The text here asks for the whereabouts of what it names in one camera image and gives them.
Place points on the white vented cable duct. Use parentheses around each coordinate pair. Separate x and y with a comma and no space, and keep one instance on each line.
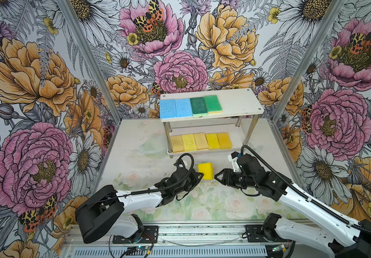
(177,252)

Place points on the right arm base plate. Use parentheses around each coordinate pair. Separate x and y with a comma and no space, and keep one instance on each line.
(255,233)

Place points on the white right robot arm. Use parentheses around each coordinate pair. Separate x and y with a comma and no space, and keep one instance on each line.
(335,234)

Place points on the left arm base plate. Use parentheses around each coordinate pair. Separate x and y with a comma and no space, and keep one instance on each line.
(149,236)

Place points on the small blue sponge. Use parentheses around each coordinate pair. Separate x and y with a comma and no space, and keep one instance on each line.
(167,109)

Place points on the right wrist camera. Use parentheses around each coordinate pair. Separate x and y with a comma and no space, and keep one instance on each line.
(233,157)

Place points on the bright yellow sponge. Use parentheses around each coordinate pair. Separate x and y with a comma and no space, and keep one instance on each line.
(207,170)

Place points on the light blue sponge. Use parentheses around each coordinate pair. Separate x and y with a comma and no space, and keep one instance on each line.
(183,108)

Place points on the tan beige sponge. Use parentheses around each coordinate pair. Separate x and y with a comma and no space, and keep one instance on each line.
(177,143)

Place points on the dark green sponge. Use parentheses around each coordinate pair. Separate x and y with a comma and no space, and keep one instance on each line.
(199,107)

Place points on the yellow sponge green underside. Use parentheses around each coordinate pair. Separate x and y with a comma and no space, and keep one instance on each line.
(213,141)

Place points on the aluminium front rail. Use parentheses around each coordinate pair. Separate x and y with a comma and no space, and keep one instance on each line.
(189,232)

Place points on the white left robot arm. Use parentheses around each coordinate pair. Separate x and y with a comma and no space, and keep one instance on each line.
(109,211)

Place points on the pale yellow porous sponge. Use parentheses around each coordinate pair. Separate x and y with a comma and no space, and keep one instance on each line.
(189,142)

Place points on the green circuit board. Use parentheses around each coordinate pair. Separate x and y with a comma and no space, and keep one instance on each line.
(138,248)

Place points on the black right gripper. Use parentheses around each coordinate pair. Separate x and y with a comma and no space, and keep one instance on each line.
(230,177)

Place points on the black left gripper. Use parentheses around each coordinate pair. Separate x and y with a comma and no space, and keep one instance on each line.
(188,177)

